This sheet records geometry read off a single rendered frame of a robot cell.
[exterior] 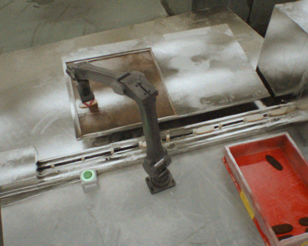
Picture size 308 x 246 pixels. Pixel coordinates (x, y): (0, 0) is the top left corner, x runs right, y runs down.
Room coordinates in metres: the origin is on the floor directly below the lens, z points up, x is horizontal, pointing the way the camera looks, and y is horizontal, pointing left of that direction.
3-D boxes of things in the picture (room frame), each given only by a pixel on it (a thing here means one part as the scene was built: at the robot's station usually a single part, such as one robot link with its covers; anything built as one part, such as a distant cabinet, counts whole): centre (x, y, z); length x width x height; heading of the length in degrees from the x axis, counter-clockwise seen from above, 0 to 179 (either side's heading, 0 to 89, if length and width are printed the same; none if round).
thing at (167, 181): (0.74, -0.02, 0.86); 0.12 x 0.09 x 0.08; 112
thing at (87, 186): (0.74, 0.29, 0.84); 0.08 x 0.08 x 0.11; 16
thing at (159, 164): (0.75, -0.01, 0.94); 0.09 x 0.05 x 0.10; 43
